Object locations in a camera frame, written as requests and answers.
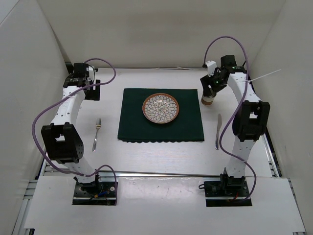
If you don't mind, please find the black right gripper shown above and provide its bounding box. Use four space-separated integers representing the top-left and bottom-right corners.
201 69 227 96

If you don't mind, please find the metal cup with cork base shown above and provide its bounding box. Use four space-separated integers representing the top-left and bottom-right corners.
201 92 215 106

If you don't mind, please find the floral patterned ceramic plate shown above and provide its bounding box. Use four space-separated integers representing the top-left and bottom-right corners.
142 93 179 124

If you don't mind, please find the dark green cloth napkin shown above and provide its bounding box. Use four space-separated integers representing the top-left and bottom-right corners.
117 88 204 143

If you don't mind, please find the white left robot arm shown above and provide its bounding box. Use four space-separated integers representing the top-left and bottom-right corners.
41 86 103 196

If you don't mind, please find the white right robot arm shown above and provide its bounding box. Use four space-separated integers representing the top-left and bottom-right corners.
200 55 270 196

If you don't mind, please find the silver fork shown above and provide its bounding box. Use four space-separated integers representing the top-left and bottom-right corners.
92 118 101 152

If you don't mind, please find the silver table knife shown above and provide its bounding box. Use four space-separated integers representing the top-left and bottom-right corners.
215 114 222 150

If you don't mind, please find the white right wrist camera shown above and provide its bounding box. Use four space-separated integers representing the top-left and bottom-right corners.
202 60 217 77

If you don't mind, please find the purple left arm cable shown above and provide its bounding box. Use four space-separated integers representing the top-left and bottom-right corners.
31 57 119 205

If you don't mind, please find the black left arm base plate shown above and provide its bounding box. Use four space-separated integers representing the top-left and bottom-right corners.
72 171 118 206

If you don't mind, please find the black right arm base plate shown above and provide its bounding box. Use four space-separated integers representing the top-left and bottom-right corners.
198 181 252 207

